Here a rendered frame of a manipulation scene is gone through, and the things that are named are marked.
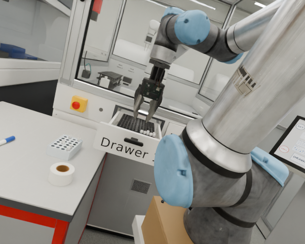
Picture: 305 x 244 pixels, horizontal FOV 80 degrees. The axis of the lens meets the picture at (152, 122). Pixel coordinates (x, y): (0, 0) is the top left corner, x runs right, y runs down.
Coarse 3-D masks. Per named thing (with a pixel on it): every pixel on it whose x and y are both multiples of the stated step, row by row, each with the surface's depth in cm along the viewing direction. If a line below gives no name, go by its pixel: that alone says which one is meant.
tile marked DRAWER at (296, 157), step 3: (294, 153) 90; (297, 153) 90; (291, 156) 90; (294, 156) 90; (297, 156) 89; (300, 156) 89; (303, 156) 88; (291, 159) 89; (294, 159) 89; (297, 159) 88; (300, 159) 88; (303, 159) 87; (297, 162) 88; (300, 162) 87; (303, 162) 87; (303, 165) 86
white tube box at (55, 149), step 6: (60, 138) 74; (66, 138) 75; (72, 138) 77; (54, 144) 69; (60, 144) 70; (66, 144) 72; (72, 144) 73; (78, 144) 74; (48, 150) 66; (54, 150) 66; (60, 150) 66; (72, 150) 68; (54, 156) 67; (60, 156) 67; (66, 156) 67
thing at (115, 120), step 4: (120, 112) 103; (116, 116) 93; (120, 116) 104; (112, 120) 85; (116, 120) 99; (112, 124) 87; (116, 124) 98; (156, 124) 105; (156, 128) 104; (156, 132) 99; (160, 132) 92; (156, 136) 95; (160, 136) 86
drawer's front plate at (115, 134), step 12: (96, 132) 69; (108, 132) 69; (120, 132) 69; (132, 132) 69; (96, 144) 70; (132, 144) 70; (144, 144) 71; (156, 144) 71; (132, 156) 72; (144, 156) 72
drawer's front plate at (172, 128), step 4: (168, 124) 103; (172, 124) 102; (176, 124) 104; (168, 128) 103; (172, 128) 103; (176, 128) 103; (180, 128) 103; (168, 132) 103; (172, 132) 103; (176, 132) 103; (180, 132) 103
